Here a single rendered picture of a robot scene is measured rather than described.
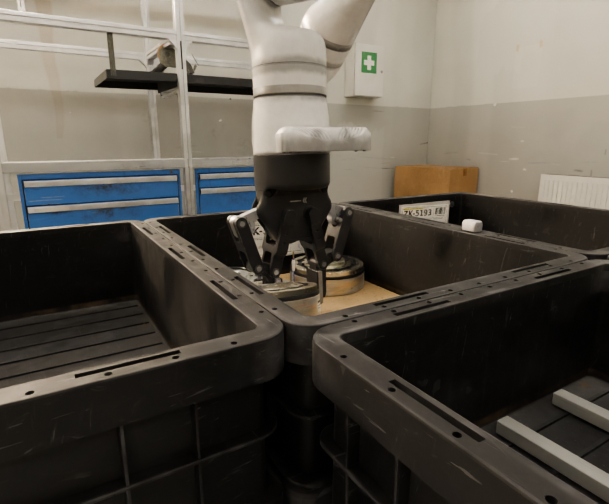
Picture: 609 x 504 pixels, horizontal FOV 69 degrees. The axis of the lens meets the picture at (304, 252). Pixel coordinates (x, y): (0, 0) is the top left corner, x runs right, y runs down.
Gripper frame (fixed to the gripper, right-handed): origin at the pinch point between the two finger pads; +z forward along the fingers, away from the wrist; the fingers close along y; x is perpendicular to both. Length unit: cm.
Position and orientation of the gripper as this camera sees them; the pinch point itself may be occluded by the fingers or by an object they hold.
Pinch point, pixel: (295, 291)
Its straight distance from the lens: 46.8
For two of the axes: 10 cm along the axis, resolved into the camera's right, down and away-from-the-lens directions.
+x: 5.0, 1.8, -8.4
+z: 0.2, 9.8, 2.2
